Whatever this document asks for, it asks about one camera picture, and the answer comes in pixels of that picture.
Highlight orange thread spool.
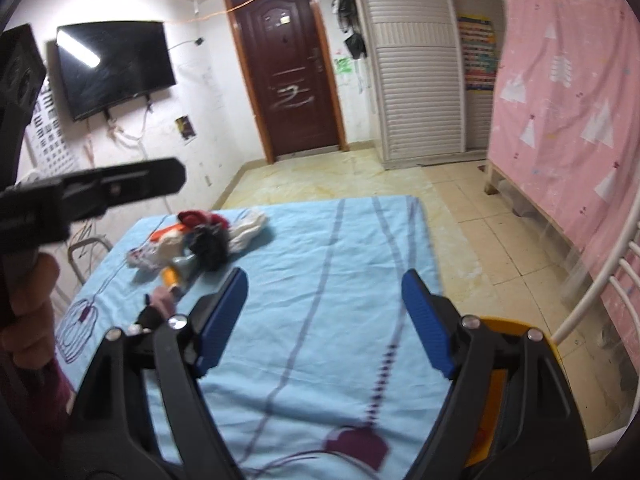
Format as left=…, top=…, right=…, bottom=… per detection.
left=160, top=266, right=192, bottom=298

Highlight person's left hand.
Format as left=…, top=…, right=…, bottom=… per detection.
left=1, top=252, right=60, bottom=370

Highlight eye chart poster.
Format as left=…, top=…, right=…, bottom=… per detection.
left=25, top=76, right=79, bottom=177

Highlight white cloth item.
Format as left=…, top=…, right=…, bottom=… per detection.
left=229, top=208, right=269, bottom=255

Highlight red knitted hat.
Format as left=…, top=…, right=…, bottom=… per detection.
left=177, top=209, right=230, bottom=230

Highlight light blue bed sheet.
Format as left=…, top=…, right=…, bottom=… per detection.
left=55, top=196, right=450, bottom=479

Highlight pink tree-pattern curtain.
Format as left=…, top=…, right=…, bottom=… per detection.
left=486, top=0, right=640, bottom=371

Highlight dark brown wooden door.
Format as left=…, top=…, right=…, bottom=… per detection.
left=224, top=0, right=348, bottom=164

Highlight white louvred wardrobe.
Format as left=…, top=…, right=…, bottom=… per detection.
left=358, top=0, right=506, bottom=169

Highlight black bags on hook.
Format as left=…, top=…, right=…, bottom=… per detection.
left=334, top=0, right=368, bottom=61

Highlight grey metal chair frame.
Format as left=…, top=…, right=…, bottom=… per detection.
left=66, top=234, right=114, bottom=285

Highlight black wall television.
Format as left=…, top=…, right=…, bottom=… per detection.
left=55, top=21, right=176, bottom=122

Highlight white metal bed rail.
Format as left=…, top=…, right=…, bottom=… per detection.
left=551, top=219, right=639, bottom=454

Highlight colourful wall poster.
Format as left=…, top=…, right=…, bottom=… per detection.
left=458, top=14, right=499, bottom=91

